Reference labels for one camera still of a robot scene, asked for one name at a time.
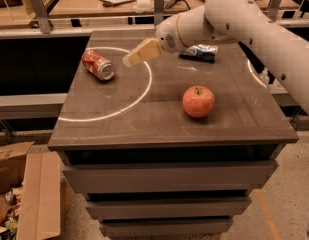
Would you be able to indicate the grey drawer cabinet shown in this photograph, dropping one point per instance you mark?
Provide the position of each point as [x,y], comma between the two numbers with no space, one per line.
[144,166]

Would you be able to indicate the cardboard box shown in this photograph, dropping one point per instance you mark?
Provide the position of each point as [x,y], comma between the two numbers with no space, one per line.
[34,179]

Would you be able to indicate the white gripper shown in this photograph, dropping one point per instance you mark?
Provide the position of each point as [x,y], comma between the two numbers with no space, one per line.
[167,37]

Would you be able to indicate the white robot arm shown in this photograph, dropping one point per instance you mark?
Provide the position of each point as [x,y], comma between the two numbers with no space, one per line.
[284,53]

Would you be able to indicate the red apple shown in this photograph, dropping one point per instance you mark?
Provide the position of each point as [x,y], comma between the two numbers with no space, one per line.
[198,101]

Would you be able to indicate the blue silver crushed can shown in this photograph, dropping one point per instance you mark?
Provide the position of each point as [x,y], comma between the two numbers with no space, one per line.
[201,52]

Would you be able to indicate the metal bracket middle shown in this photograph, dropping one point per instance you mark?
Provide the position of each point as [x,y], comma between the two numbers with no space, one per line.
[158,11]

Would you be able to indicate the red coke can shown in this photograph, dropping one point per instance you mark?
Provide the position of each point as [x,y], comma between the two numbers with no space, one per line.
[98,65]

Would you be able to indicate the metal bracket left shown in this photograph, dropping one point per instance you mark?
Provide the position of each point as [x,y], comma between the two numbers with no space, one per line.
[41,16]

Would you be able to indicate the metal bracket right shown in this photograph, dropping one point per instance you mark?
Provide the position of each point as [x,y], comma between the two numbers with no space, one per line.
[275,0]

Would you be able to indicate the metal bracket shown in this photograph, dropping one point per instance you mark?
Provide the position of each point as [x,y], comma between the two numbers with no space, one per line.
[275,0]
[41,16]
[158,11]

